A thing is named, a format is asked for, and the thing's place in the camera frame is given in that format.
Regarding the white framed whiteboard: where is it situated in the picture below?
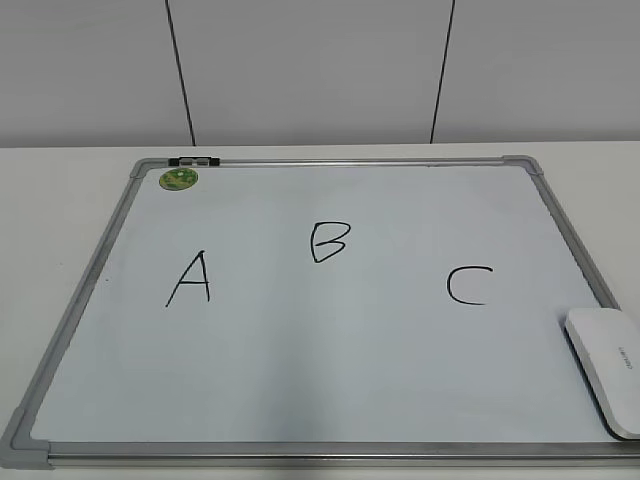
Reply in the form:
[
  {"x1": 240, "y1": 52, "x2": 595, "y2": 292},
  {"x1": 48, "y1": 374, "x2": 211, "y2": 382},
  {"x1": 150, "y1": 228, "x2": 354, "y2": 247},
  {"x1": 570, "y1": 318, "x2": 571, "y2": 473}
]
[{"x1": 1, "y1": 156, "x2": 639, "y2": 469}]

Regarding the black grey frame clip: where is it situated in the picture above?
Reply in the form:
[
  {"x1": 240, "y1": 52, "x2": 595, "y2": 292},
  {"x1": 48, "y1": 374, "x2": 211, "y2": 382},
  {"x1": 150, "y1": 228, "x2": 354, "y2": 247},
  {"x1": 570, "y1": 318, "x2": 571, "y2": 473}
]
[{"x1": 168, "y1": 156, "x2": 221, "y2": 167}]

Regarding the white rectangular whiteboard eraser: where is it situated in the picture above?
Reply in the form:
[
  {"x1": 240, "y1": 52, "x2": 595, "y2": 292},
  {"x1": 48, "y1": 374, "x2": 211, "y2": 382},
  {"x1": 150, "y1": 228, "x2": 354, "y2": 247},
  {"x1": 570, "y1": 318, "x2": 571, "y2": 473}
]
[{"x1": 565, "y1": 308, "x2": 639, "y2": 440}]

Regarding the green round magnet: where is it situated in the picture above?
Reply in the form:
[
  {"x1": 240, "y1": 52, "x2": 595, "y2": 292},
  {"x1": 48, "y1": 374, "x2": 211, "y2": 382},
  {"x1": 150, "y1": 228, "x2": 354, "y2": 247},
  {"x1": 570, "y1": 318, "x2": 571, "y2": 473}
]
[{"x1": 158, "y1": 168, "x2": 199, "y2": 191}]

